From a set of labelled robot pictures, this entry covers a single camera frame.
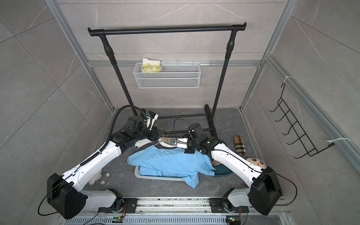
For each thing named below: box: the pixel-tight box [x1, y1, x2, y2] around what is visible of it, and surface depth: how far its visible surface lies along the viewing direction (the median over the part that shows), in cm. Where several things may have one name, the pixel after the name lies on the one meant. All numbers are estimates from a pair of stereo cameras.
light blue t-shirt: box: [127, 145, 216, 189], surface depth 79 cm
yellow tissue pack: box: [141, 58, 161, 73], surface depth 87 cm
